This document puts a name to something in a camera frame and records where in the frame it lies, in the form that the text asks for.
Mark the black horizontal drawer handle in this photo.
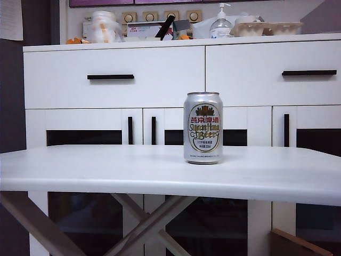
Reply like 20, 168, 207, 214
281, 69, 338, 77
87, 74, 135, 81

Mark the white paper sheet on wall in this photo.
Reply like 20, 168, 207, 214
0, 0, 24, 41

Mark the beige wall dial switch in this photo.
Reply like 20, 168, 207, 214
121, 12, 138, 23
185, 10, 202, 22
142, 11, 158, 22
164, 10, 180, 21

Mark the white plastic bag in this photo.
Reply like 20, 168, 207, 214
192, 15, 240, 39

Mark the silver Yanjing beer can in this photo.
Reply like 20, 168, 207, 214
183, 92, 223, 165

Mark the grey small box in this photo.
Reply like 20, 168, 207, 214
173, 19, 190, 35

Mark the white cabinet drawer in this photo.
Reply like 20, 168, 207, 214
205, 39, 341, 107
23, 46, 206, 109

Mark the brown cardboard sheet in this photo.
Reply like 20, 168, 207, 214
270, 228, 334, 256

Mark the white translucent plastic container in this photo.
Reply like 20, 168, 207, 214
89, 10, 125, 43

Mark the black slanted stick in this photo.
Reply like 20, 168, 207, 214
155, 15, 176, 41

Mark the beige paper egg carton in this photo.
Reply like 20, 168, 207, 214
267, 21, 304, 35
229, 21, 274, 37

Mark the light wooden table leg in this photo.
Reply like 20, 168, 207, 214
0, 191, 86, 256
103, 196, 199, 256
110, 193, 192, 256

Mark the white glass-panel cabinet door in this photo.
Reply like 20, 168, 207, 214
272, 106, 341, 256
25, 108, 143, 256
143, 107, 272, 256

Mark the purple wall picture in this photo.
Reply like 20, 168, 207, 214
68, 0, 283, 8

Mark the white sideboard cabinet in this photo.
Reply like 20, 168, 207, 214
22, 33, 341, 256

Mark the clear pump sanitizer bottle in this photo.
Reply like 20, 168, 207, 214
209, 2, 233, 38

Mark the white box with red print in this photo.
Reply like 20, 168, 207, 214
126, 21, 166, 38

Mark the small white box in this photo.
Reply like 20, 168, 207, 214
82, 17, 93, 38

